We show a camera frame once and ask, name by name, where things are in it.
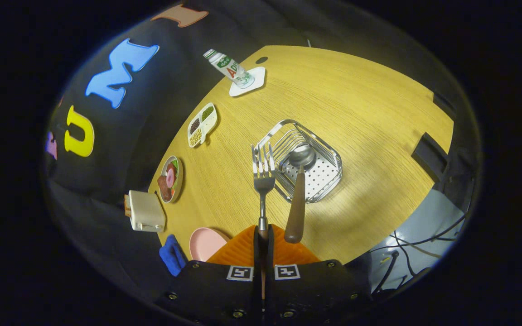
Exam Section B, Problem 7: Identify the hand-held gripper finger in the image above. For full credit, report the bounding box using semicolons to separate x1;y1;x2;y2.
155;225;261;324
261;225;372;323

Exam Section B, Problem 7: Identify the metal spoon with wooden handle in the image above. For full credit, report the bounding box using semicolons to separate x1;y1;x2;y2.
284;144;317;244

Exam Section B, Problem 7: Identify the metal fork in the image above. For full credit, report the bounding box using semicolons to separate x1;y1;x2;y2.
251;143;276;240

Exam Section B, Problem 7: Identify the pink plate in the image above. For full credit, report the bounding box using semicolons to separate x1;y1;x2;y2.
189;227;231;262

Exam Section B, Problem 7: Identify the blue cloth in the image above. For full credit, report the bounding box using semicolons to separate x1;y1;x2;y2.
159;234;187;277

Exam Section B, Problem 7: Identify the round plate with food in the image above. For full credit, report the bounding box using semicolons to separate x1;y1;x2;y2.
157;155;184;203

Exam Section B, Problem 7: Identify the white toaster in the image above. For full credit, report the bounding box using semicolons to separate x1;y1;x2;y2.
128;190;167;233

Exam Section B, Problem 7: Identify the white divided dish with beans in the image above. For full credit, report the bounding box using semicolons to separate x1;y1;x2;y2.
187;103;218;149

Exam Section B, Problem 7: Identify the white square coaster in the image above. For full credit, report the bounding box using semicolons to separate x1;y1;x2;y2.
229;67;266;97

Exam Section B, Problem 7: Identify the white bottle with green label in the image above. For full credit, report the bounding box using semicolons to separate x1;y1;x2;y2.
203;49;256;89

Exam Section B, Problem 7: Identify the black table clamp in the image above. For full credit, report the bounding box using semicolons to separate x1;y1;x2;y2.
411;133;450;170
432;92;456;120

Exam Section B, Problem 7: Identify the metal wire basket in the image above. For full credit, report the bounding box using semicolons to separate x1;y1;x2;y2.
256;119;343;203

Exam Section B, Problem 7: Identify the black floor cable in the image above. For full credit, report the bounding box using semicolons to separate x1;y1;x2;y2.
372;249;400;292

